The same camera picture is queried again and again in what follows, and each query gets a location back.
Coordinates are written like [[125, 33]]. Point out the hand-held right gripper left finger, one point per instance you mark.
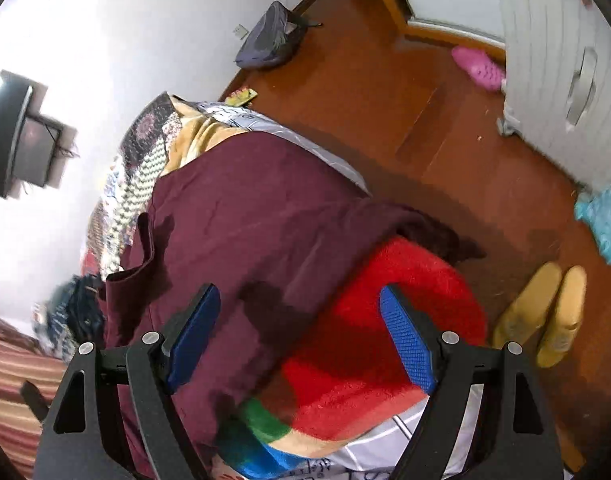
[[193, 340]]

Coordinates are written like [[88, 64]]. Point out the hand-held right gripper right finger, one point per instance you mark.
[[405, 340]]

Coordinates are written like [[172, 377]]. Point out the maroon garment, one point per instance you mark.
[[245, 220]]

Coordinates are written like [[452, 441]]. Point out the red multicolour fleece blanket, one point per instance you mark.
[[335, 360]]

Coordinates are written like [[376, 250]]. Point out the dark blue patterned cloth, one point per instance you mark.
[[80, 305]]

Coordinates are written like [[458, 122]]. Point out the yellow slipper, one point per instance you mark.
[[565, 315], [528, 305]]

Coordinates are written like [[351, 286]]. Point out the patterned patchwork blanket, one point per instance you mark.
[[135, 175]]

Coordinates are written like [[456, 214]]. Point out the striped cloth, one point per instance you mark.
[[10, 375]]

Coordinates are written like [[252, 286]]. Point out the grey white printed bedsheet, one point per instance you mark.
[[305, 147]]

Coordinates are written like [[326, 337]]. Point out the teal cloth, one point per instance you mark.
[[605, 225]]

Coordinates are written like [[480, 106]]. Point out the colourful small packet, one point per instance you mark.
[[241, 96]]

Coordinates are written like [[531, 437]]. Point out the pink slipper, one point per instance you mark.
[[478, 67]]

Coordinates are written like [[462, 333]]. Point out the white wardrobe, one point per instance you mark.
[[545, 60]]

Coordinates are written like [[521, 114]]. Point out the grey backpack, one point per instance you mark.
[[270, 35]]

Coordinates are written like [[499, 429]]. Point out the wall-mounted television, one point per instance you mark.
[[5, 130]]

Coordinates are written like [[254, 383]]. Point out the white wall socket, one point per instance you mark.
[[240, 31]]

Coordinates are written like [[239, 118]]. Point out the wooden door frame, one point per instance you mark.
[[385, 0]]

